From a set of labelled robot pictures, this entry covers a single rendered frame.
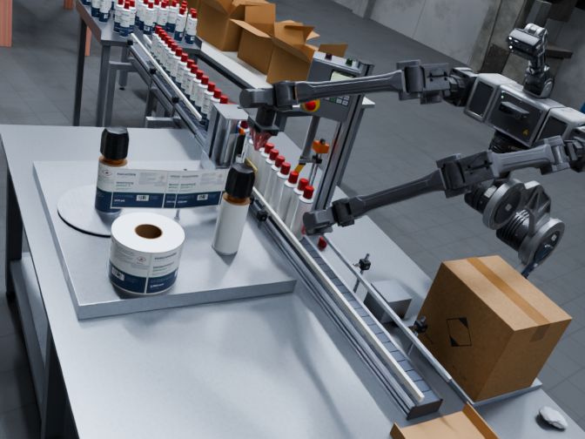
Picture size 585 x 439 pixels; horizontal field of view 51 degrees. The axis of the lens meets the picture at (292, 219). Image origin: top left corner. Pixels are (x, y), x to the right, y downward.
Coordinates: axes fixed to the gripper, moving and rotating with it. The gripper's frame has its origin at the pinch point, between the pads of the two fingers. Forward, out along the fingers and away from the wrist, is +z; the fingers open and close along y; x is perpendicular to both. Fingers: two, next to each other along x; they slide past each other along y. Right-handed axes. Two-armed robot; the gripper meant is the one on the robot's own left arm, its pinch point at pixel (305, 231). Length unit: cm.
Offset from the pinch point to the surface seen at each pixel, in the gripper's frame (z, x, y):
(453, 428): -42, 68, -5
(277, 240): 10.3, -0.1, 5.4
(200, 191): 9.9, -19.0, 31.4
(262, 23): 138, -188, -95
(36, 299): 98, -5, 72
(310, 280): -4.7, 18.0, 5.1
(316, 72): -26, -47, 0
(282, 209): 7.3, -10.6, 2.5
